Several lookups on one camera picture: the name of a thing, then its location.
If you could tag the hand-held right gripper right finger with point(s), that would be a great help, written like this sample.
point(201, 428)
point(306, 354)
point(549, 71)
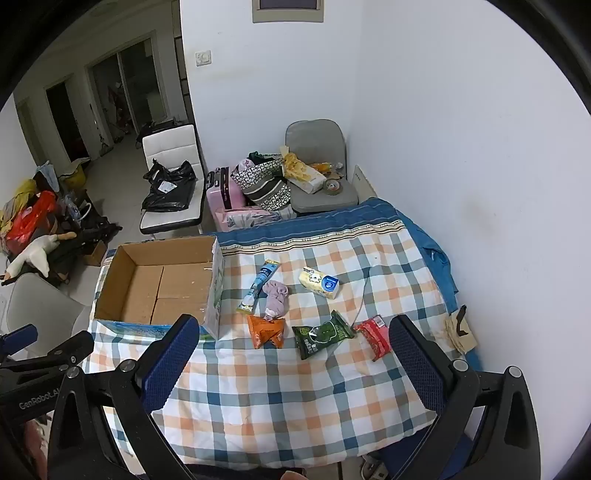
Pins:
point(415, 360)

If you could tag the grey padded chair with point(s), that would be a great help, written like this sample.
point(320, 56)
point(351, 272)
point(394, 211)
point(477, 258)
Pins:
point(318, 134)

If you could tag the red snack packet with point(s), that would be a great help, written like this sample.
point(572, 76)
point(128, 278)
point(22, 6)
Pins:
point(376, 339)

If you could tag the checkered tablecloth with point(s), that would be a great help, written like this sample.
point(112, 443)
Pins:
point(323, 217)

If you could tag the patterned tote bag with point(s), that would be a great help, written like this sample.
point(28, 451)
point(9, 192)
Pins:
point(261, 182)

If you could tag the beige tissue pack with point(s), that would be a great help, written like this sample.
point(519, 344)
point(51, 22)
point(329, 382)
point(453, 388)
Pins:
point(304, 175)

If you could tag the white leather chair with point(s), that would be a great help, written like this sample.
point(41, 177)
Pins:
point(171, 143)

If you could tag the plaid blanket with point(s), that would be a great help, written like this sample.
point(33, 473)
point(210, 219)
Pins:
point(295, 360)

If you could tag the black plastic bag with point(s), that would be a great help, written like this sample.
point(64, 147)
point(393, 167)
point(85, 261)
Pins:
point(168, 184)

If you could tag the orange snack packet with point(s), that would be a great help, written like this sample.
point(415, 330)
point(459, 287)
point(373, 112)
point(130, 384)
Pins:
point(265, 330)

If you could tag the white shoe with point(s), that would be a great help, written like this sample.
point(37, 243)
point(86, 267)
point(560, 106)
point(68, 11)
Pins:
point(373, 466)

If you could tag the white wall switch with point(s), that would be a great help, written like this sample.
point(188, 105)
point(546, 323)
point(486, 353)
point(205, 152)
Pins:
point(203, 57)

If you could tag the pink printed package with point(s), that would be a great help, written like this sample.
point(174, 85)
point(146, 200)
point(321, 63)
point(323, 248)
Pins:
point(244, 218)

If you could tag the framed wall picture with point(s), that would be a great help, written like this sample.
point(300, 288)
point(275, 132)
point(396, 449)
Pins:
point(287, 9)

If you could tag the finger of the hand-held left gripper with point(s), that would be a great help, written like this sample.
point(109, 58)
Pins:
point(55, 353)
point(18, 338)

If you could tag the tape roll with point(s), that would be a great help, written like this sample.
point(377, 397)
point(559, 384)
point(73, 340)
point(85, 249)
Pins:
point(331, 186)

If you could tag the blue tube packet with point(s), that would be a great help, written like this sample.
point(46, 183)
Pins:
point(258, 286)

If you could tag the yellow tissue pack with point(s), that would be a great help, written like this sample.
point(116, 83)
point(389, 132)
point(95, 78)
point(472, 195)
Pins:
point(319, 281)

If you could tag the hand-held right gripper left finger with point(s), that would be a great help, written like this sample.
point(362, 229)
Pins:
point(168, 364)

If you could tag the cardboard box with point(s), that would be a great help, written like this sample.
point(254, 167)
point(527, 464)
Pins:
point(157, 286)

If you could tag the green snack packet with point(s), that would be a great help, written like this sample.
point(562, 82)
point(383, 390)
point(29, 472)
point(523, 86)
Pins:
point(318, 339)

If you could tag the light grey chair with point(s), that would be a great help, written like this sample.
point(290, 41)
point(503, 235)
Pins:
point(37, 304)

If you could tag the red plastic bag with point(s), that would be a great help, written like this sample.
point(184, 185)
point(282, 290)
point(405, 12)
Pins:
point(25, 221)

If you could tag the yellow bin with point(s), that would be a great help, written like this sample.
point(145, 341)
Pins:
point(76, 175)

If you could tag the white goose plush toy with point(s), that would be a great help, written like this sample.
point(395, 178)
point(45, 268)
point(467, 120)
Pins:
point(37, 251)

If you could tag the pink suitcase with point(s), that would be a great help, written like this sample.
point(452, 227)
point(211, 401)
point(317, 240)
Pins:
point(220, 191)

